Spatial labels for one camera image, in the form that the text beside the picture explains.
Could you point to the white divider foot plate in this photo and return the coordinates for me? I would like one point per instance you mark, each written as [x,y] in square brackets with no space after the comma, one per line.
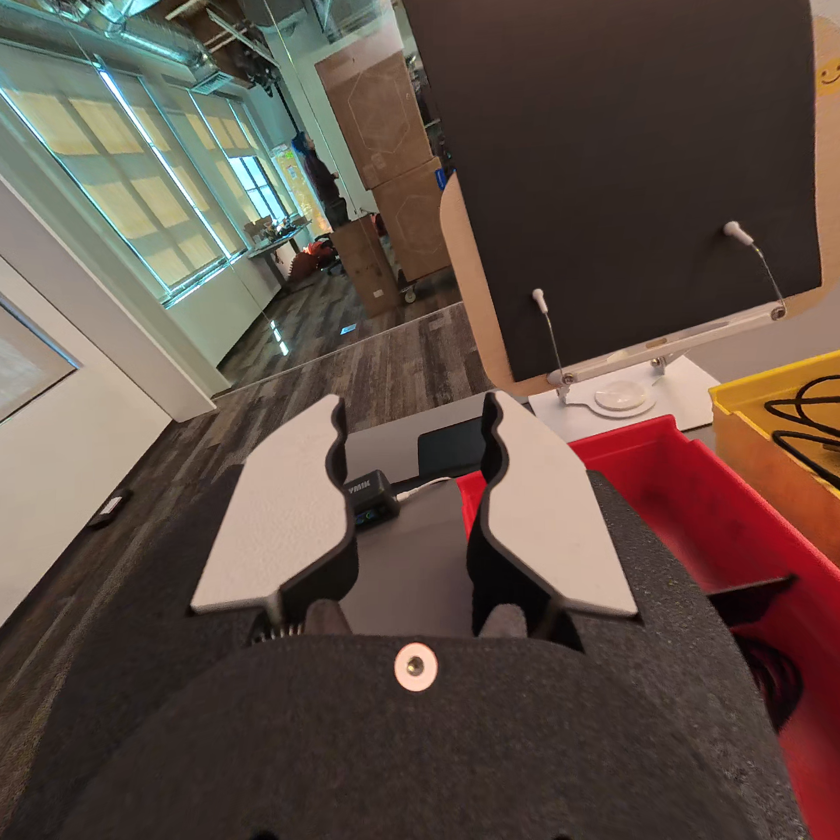
[689,394]

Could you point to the small black floor fitting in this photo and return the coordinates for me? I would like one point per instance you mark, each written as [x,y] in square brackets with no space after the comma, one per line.
[110,508]

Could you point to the black panel on wooden board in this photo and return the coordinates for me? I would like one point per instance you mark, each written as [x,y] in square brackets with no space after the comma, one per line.
[623,164]

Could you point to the red plastic bin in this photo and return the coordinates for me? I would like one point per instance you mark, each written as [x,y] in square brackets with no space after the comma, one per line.
[689,499]

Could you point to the black flat rectangular pad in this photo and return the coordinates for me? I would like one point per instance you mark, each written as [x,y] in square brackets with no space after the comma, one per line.
[453,446]

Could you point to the yellow plastic bin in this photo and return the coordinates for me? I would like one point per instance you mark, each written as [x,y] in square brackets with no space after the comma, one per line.
[754,453]

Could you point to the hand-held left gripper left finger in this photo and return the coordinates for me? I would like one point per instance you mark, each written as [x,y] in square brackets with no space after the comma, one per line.
[282,512]

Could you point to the black red-bin divider plate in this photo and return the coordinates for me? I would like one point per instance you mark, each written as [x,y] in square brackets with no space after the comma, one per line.
[754,594]

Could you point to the yellow smiley sticker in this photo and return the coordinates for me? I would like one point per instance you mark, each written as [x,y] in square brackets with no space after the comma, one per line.
[830,73]

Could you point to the black object with white print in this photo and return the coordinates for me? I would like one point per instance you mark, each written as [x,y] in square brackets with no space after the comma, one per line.
[371,499]

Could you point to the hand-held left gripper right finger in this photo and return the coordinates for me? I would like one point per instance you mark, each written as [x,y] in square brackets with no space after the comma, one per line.
[551,518]

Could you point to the window with tan blinds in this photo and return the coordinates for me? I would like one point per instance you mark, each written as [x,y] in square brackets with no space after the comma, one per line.
[131,177]

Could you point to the small cardboard box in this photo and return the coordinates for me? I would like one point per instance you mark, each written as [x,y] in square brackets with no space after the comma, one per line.
[364,269]

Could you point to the tall cardboard box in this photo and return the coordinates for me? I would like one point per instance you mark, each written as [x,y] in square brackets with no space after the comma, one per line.
[387,131]

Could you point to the orange bag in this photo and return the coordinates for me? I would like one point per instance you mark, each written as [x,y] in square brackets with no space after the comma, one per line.
[312,256]

